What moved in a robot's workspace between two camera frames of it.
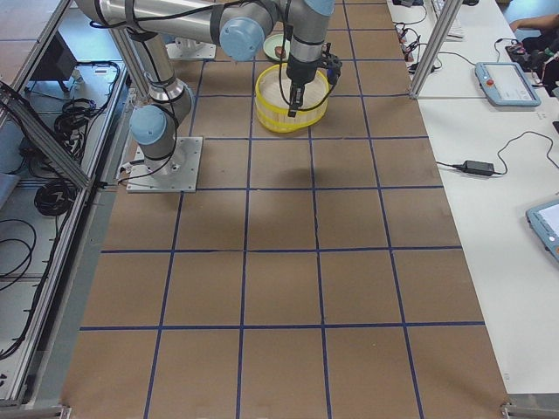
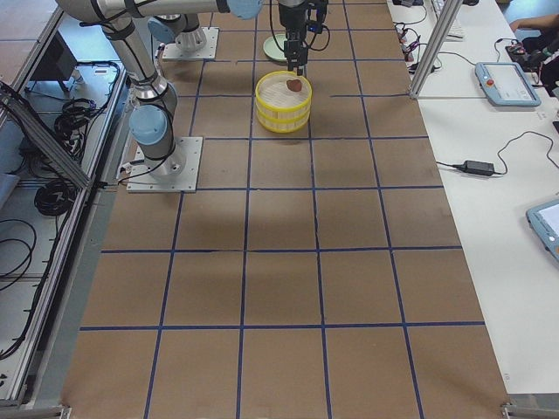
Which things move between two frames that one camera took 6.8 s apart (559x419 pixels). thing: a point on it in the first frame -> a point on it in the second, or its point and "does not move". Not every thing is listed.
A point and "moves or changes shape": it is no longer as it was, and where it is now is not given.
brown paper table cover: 313,275 does not move
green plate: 273,41 does not move
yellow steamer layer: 272,95 moves or changes shape
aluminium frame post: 447,17 does not move
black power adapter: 479,168 does not move
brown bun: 278,50 moves or changes shape
